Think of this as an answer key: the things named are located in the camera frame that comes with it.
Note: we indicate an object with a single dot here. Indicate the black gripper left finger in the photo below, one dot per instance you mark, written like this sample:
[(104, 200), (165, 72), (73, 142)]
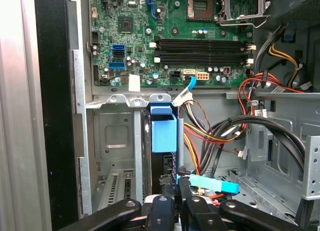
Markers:
[(160, 216)]

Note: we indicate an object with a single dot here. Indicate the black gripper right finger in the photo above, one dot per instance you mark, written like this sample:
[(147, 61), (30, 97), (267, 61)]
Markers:
[(200, 213)]

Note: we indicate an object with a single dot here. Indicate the metal disk bay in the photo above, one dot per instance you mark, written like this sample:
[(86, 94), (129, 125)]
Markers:
[(115, 131)]

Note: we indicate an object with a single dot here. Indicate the grey metal drive cage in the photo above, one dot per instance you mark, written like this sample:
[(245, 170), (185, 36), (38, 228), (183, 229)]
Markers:
[(311, 166)]

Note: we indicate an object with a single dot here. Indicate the white paper tag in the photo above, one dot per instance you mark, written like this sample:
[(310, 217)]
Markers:
[(134, 83)]

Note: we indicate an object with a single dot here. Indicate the white board power socket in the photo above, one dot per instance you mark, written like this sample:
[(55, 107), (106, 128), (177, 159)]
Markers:
[(202, 76)]

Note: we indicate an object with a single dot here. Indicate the black RAM slot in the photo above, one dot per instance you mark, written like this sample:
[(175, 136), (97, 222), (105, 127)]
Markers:
[(200, 56), (200, 63), (200, 48), (200, 41)]

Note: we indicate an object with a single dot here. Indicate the black open PC case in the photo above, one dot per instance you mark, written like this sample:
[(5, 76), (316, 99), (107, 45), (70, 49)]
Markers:
[(55, 91)]

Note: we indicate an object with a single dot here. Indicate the green motherboard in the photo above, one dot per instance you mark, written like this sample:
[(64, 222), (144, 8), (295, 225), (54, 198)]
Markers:
[(140, 23)]

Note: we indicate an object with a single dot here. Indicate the blue square case sticker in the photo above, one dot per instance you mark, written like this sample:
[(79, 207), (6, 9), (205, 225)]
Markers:
[(289, 37)]

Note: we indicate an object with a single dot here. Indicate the CPU socket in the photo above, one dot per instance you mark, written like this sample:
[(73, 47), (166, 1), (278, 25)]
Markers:
[(200, 6)]

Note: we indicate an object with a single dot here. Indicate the blue expansion slot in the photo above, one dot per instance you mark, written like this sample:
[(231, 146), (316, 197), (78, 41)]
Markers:
[(150, 3)]

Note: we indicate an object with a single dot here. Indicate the grey power supply unit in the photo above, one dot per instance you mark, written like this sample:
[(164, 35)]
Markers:
[(300, 8)]

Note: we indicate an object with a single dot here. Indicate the metal socket cover frame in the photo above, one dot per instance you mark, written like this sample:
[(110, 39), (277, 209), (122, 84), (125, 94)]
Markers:
[(261, 4)]

